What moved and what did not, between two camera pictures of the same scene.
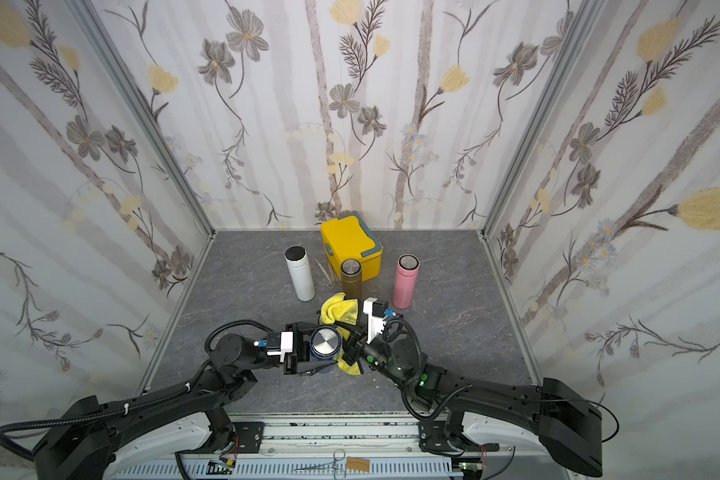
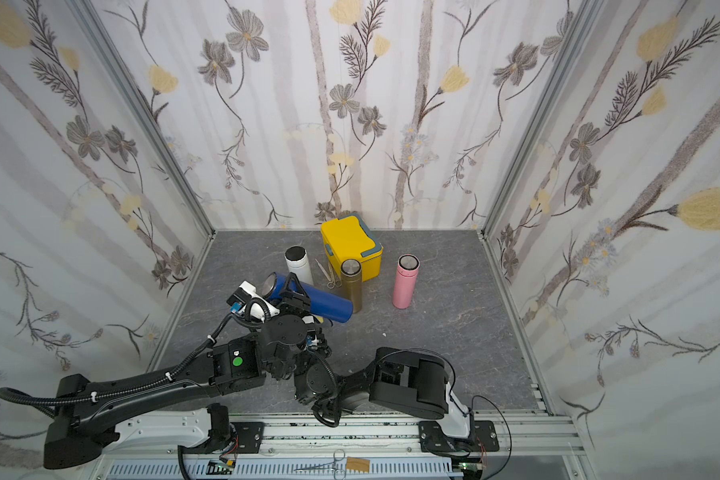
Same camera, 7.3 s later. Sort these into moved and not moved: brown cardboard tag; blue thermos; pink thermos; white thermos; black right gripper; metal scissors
Moved: black right gripper; blue thermos
Not moved: pink thermos; brown cardboard tag; metal scissors; white thermos
